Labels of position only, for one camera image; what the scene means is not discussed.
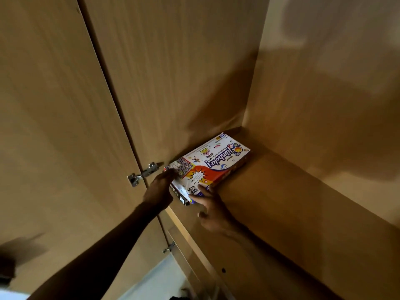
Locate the person's right hand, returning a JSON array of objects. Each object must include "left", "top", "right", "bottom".
[{"left": 188, "top": 184, "right": 239, "bottom": 237}]

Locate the wooden wardrobe door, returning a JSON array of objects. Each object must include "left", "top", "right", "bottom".
[{"left": 0, "top": 0, "right": 170, "bottom": 300}]

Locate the person's left forearm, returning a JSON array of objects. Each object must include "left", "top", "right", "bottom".
[{"left": 27, "top": 201, "right": 157, "bottom": 300}]

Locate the person's right forearm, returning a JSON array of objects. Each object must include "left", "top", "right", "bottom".
[{"left": 227, "top": 220, "right": 344, "bottom": 300}]

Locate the large metal door hinge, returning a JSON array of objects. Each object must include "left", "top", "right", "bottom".
[{"left": 127, "top": 162, "right": 164, "bottom": 188}]

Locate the person's left hand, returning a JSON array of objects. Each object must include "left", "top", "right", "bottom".
[{"left": 142, "top": 168, "right": 177, "bottom": 213}]

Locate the colourful board game box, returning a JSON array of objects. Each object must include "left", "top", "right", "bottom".
[{"left": 163, "top": 132, "right": 251, "bottom": 206}]

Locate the wooden wardrobe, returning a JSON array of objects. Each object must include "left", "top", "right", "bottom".
[{"left": 76, "top": 0, "right": 400, "bottom": 300}]

